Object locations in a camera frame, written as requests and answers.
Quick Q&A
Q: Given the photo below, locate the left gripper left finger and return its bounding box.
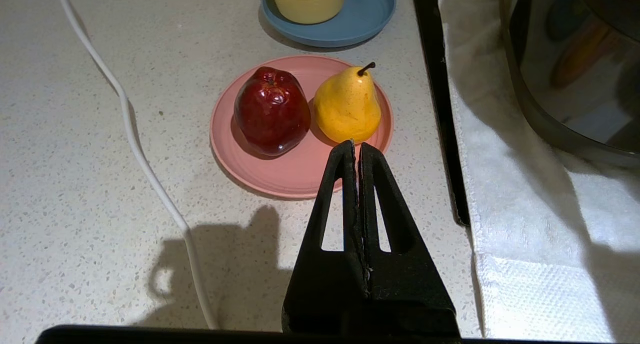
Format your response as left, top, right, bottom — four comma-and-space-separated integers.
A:
281, 139, 372, 333

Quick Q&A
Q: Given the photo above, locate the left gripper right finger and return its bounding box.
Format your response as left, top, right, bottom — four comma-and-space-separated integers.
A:
358, 142, 461, 334

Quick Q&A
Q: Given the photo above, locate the yellow bowl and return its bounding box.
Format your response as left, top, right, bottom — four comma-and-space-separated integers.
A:
266, 0, 349, 25

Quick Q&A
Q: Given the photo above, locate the black rice cooker body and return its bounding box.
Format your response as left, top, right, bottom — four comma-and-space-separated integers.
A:
500, 0, 640, 168

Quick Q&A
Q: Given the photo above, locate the pink plate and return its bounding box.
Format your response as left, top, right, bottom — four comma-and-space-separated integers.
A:
209, 54, 395, 200

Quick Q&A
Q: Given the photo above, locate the white towel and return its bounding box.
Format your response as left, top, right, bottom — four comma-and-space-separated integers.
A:
438, 0, 640, 343

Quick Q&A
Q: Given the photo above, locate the yellow pear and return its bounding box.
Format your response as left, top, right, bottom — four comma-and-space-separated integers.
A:
313, 62, 382, 144

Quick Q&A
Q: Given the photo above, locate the red apple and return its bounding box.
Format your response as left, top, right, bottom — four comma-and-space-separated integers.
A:
233, 66, 312, 157

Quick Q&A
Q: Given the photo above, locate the black flat board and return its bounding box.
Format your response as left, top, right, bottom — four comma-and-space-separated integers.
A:
412, 0, 471, 227

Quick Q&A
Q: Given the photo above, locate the blue plate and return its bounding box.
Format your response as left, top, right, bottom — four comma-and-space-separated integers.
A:
260, 0, 397, 49

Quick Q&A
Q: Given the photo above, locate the white cable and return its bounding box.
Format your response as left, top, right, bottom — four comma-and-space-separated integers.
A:
52, 0, 221, 331

